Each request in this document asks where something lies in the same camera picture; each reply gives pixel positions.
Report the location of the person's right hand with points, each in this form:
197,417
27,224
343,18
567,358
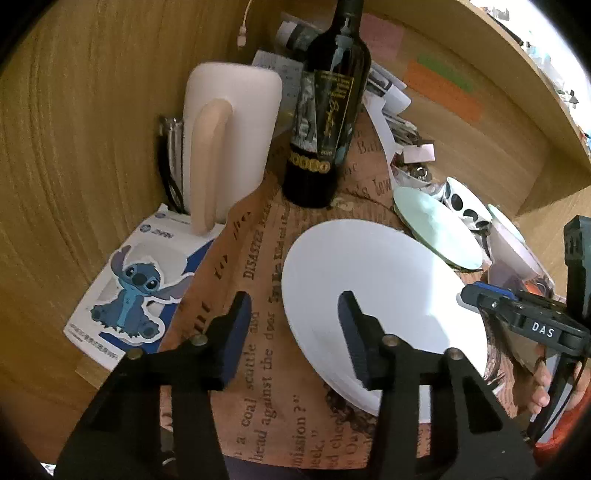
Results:
541,383

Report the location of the white deep plate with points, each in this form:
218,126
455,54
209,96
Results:
383,300

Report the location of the white and blue booklet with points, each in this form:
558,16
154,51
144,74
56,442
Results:
152,240

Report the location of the mint green bowl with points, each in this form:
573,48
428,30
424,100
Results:
512,254

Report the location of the pink sticky note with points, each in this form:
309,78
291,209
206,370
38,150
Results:
381,37

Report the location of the green sticky note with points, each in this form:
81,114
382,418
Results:
445,74

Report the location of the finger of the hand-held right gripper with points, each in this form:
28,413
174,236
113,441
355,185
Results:
485,297

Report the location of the blue cartoon sticker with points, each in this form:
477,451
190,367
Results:
134,295

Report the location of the newspaper print tablecloth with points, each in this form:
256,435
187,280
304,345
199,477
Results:
258,258

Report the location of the pale green plate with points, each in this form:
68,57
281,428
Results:
438,228

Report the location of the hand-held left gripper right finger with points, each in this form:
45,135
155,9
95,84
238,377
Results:
351,332

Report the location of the dark wine bottle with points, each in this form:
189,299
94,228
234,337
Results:
318,138

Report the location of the orange sticky note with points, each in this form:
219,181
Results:
443,94

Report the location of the pile of newspapers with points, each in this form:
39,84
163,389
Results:
286,69

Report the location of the black dotted white bowl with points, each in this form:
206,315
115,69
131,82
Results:
466,203

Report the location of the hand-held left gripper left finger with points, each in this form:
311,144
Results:
238,332

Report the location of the white paper sheet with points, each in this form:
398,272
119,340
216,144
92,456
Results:
381,124

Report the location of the bowl of metal caps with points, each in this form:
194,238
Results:
413,175

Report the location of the metal tongs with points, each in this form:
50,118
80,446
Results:
171,157

